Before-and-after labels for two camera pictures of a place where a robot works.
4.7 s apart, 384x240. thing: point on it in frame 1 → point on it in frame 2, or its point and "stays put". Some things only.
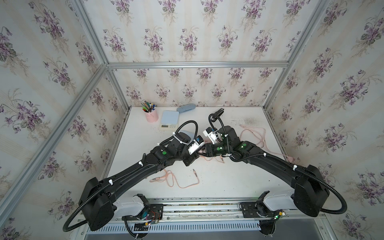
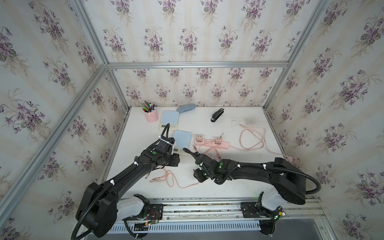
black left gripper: x=192 y=157 → x=175 y=160
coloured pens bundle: x=148 y=107 stays put
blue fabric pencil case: x=186 y=107 stays put
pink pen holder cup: x=152 y=117 stays put
